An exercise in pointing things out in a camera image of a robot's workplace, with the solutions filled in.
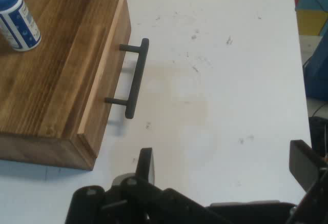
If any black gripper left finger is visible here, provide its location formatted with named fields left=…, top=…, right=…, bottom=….
left=64, top=147, right=213, bottom=224

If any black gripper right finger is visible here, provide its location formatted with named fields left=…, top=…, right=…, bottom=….
left=284, top=139, right=328, bottom=224

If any wooden drawer with black handle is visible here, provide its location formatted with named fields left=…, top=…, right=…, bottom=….
left=76, top=0, right=150, bottom=171

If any black object beside table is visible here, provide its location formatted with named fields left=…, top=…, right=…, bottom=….
left=309, top=116, right=328, bottom=158

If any dark blue bin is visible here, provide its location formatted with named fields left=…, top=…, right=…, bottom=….
left=303, top=34, right=328, bottom=102

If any brown wooden drawer cabinet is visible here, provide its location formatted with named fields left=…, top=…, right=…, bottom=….
left=0, top=0, right=125, bottom=171

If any large yellow building block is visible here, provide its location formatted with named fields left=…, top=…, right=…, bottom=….
left=296, top=9, right=328, bottom=36

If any white bottle with blue cap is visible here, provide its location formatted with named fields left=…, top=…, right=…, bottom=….
left=0, top=0, right=42, bottom=53

